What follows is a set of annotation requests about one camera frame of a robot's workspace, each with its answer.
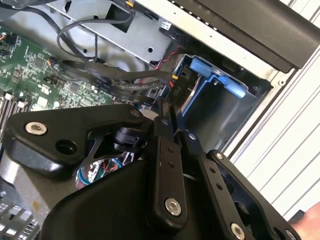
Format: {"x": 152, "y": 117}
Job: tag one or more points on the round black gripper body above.
{"x": 105, "y": 212}

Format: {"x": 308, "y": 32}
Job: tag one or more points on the person's hand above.
{"x": 310, "y": 225}

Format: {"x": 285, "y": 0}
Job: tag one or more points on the hard disk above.
{"x": 200, "y": 67}

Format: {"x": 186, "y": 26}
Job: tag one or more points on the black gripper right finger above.
{"x": 215, "y": 182}

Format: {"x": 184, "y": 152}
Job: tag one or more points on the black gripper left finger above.
{"x": 40, "y": 150}

